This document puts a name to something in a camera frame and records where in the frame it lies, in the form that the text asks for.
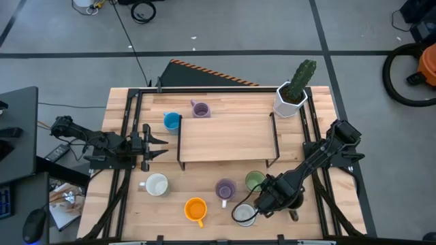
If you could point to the black power brick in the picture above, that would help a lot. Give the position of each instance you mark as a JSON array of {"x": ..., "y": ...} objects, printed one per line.
[{"x": 57, "y": 153}]

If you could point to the white bucket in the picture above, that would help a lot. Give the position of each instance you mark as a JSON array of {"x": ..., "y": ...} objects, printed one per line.
[{"x": 83, "y": 2}]

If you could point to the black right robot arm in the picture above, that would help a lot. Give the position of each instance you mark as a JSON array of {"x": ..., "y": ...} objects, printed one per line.
[{"x": 316, "y": 156}]

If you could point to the open box with papers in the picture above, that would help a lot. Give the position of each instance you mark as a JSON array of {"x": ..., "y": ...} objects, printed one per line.
[{"x": 66, "y": 211}]

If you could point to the green cactus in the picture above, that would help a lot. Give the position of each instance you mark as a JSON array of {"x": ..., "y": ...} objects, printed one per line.
[{"x": 301, "y": 80}]

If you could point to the yellow-orange faceted mug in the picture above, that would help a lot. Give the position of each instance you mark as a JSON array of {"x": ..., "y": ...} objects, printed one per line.
[{"x": 195, "y": 210}]

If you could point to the black equipment case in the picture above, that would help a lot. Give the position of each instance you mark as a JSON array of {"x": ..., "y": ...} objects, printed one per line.
[{"x": 422, "y": 20}]

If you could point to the black metal table frame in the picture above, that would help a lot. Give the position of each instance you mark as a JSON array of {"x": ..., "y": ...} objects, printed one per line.
[{"x": 221, "y": 90}]

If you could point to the wooden shelf riser black legs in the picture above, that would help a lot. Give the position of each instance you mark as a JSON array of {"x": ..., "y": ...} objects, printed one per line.
[{"x": 225, "y": 139}]

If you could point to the black mat orange striped edge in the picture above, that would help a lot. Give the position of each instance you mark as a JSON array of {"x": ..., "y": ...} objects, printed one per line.
[{"x": 190, "y": 76}]

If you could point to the ribbed purple mug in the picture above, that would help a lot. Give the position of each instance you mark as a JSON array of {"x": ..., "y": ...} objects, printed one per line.
[{"x": 201, "y": 110}]

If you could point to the orange shop vacuum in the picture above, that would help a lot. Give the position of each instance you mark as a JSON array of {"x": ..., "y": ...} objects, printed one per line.
[{"x": 429, "y": 64}]

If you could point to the blue white floral mug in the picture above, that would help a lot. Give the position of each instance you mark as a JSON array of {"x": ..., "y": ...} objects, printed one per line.
[{"x": 244, "y": 212}]

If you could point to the green striped mug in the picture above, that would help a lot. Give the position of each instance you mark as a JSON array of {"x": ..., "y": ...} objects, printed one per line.
[{"x": 253, "y": 180}]

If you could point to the black computer mouse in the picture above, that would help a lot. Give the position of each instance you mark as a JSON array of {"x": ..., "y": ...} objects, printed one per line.
[{"x": 34, "y": 224}]

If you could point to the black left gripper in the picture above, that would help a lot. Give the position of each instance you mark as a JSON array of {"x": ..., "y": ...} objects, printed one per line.
[{"x": 138, "y": 144}]

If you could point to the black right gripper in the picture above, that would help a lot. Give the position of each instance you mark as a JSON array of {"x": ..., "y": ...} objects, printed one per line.
[{"x": 272, "y": 199}]

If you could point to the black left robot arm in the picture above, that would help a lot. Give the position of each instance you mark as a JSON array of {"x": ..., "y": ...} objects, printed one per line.
[{"x": 102, "y": 139}]

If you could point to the white box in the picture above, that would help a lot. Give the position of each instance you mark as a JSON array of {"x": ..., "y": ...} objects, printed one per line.
[{"x": 282, "y": 107}]

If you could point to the light blue mug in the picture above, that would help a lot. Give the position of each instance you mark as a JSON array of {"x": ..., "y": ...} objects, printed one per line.
[{"x": 171, "y": 123}]

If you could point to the black keyboard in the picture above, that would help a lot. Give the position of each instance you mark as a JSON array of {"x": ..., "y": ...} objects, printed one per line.
[{"x": 5, "y": 202}]

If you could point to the black side desk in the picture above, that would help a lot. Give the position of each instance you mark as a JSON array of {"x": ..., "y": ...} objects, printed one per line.
[{"x": 20, "y": 115}]

